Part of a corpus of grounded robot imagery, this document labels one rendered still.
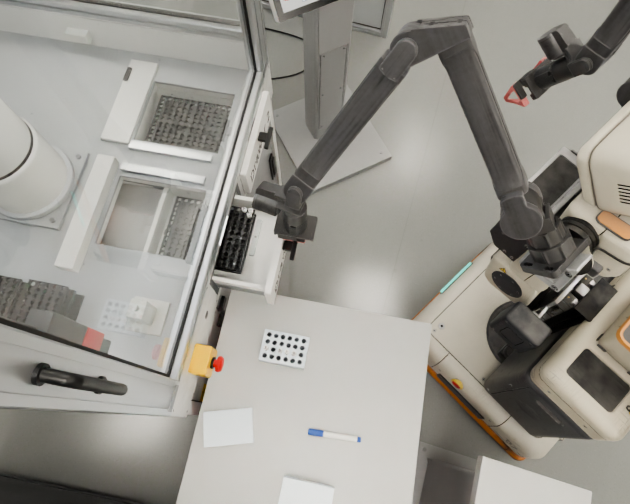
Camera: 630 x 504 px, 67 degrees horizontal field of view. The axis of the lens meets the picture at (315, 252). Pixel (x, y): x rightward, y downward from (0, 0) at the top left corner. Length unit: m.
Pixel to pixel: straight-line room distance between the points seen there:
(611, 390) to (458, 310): 0.66
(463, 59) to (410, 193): 1.56
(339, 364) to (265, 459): 0.31
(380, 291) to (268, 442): 1.06
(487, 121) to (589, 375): 0.81
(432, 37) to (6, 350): 0.74
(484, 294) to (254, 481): 1.13
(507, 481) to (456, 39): 1.06
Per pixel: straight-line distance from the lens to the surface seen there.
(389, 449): 1.36
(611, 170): 1.04
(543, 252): 1.04
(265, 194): 1.12
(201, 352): 1.23
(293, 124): 2.51
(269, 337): 1.33
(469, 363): 1.92
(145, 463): 2.21
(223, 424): 1.34
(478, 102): 0.91
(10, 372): 0.61
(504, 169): 0.96
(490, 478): 1.42
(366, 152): 2.44
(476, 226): 2.41
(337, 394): 1.34
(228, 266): 1.31
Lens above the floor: 2.10
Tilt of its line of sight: 70 degrees down
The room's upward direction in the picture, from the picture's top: 1 degrees clockwise
